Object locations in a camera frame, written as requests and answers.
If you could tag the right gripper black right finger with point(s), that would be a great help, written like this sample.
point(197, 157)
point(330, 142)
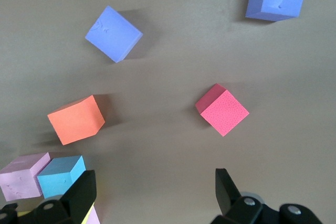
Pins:
point(236, 208)

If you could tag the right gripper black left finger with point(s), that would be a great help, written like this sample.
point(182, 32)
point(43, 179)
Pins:
point(76, 200)

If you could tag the yellow foam cube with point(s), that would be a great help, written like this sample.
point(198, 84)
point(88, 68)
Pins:
point(88, 213)

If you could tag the pink foam cube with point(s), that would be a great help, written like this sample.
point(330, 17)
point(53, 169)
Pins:
point(18, 179)
point(94, 218)

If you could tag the blue foam cube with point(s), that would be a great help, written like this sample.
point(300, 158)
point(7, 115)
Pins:
point(57, 179)

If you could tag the orange foam cube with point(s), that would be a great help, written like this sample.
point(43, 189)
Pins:
point(76, 120)

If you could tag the red foam cube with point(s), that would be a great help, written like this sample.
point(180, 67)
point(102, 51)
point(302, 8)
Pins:
point(223, 112)

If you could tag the brown table mat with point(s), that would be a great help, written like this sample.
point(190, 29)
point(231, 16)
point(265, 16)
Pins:
point(183, 64)

